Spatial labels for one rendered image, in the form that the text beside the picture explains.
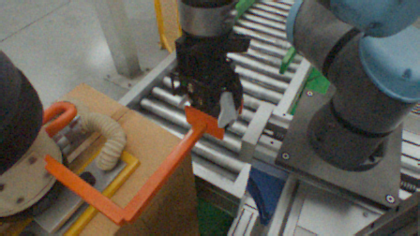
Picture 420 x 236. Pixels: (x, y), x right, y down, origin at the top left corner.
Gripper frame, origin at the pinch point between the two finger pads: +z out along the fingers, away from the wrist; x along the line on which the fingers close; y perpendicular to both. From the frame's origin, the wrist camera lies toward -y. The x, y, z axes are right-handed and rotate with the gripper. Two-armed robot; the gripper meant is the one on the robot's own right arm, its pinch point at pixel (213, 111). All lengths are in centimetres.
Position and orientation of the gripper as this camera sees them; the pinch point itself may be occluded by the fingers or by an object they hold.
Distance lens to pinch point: 52.1
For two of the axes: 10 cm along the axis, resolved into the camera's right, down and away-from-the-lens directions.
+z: -0.1, 6.4, 7.7
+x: 8.5, 4.1, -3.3
